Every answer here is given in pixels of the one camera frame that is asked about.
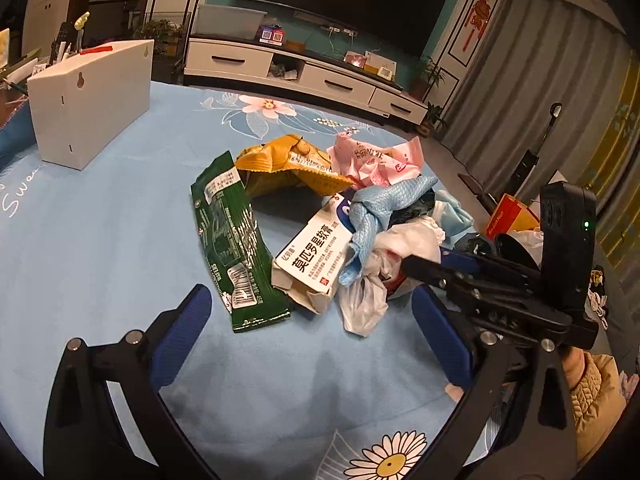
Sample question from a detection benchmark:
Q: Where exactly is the light blue textured cloth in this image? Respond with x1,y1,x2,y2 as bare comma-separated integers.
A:
338,174,438,286

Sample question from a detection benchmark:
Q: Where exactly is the green snack wrapper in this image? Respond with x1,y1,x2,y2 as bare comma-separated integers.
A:
191,152,291,333

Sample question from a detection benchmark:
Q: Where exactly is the white plastic bag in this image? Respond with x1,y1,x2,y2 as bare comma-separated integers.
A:
509,230,544,266
337,216,446,337

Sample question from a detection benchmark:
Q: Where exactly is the light blue face mask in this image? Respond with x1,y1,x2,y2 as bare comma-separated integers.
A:
432,188,474,246

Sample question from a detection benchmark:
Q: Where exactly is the pink plastic wrapper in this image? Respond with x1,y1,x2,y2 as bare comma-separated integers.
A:
326,132,425,191

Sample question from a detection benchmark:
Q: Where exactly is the small potted plant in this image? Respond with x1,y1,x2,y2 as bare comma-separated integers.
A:
416,102,448,138

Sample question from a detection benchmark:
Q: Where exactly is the dark green crumpled wrapper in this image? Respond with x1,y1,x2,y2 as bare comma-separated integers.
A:
390,188,436,226

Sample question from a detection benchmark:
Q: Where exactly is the person's right hand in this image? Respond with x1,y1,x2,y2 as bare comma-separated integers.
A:
561,347,586,390

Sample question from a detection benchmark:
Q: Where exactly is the red yellow shopping bag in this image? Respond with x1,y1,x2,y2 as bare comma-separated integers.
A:
484,194,540,240

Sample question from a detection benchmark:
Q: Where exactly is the white TV cabinet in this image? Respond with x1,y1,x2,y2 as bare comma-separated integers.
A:
183,37,427,125

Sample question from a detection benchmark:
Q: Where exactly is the upright vacuum cleaner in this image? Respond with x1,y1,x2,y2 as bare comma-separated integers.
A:
515,102,562,197

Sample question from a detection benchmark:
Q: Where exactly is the light blue floral tablecloth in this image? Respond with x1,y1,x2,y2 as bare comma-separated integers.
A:
1,84,454,479

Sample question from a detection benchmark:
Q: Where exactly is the potted plant on stand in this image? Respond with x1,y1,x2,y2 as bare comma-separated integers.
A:
134,16,186,84

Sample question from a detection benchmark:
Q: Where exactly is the white medicine box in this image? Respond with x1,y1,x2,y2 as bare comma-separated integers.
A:
271,194,355,314

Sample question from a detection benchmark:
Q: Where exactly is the grey curtain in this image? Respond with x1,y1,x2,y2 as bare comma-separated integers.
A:
438,0,639,312

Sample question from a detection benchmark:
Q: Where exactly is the orange snack bag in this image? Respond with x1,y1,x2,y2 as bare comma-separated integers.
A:
235,134,352,197

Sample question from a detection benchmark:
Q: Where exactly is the white cardboard box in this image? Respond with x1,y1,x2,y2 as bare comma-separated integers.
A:
27,39,154,170

